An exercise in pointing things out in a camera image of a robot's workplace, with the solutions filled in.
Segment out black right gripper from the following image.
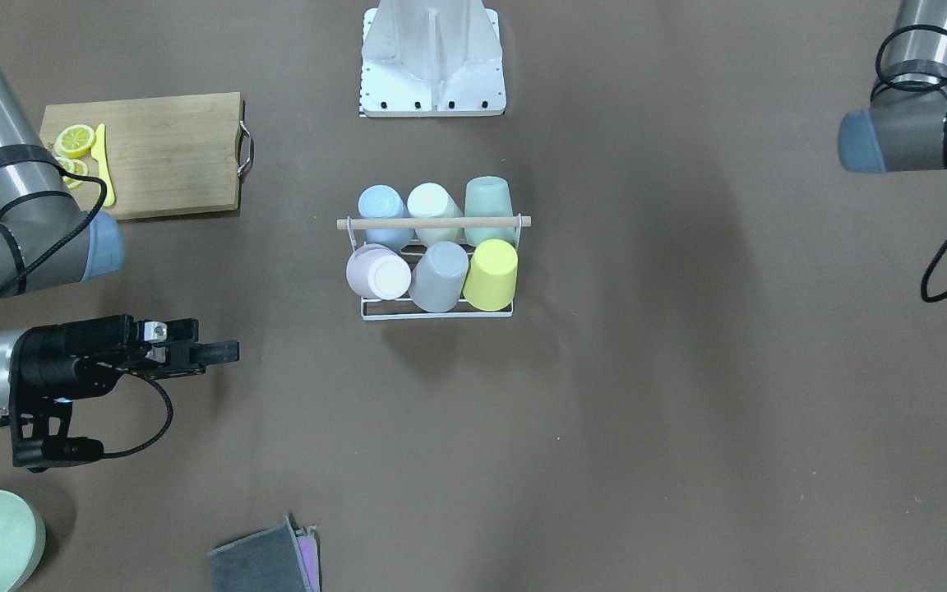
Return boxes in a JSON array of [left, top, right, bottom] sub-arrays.
[[12, 314, 240, 402]]

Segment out pink plastic cup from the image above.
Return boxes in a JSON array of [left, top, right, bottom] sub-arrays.
[[345, 244, 411, 300]]

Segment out green plastic cup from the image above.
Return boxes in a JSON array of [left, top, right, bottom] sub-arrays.
[[464, 176, 516, 247]]

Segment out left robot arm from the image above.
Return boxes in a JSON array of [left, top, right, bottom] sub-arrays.
[[837, 1, 947, 303]]

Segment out light blue plastic cup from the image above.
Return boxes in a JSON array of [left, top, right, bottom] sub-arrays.
[[358, 184, 414, 252]]

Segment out grey plastic cup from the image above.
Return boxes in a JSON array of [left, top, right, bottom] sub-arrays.
[[409, 241, 469, 313]]

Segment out white plastic cup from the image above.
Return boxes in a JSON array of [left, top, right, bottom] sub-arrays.
[[406, 183, 464, 247]]

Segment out yellow plastic cup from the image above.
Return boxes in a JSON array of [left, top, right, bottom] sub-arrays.
[[462, 239, 519, 312]]

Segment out wooden cutting board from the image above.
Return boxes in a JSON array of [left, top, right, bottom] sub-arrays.
[[39, 91, 253, 220]]

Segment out purple folded cloth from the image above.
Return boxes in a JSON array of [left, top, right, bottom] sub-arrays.
[[294, 527, 322, 591]]

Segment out grey folded cloth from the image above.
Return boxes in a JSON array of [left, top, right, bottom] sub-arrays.
[[208, 520, 308, 591]]

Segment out lemon slice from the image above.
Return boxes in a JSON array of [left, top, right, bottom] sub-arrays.
[[53, 124, 95, 159], [56, 156, 89, 190]]

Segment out yellow plastic knife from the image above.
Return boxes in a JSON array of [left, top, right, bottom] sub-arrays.
[[91, 123, 116, 207]]

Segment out white wire cup rack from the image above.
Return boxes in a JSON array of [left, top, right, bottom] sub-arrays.
[[336, 214, 533, 321]]

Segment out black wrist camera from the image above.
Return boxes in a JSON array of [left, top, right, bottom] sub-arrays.
[[8, 395, 106, 473]]

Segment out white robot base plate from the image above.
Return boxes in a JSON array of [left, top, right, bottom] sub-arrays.
[[358, 1, 507, 118]]

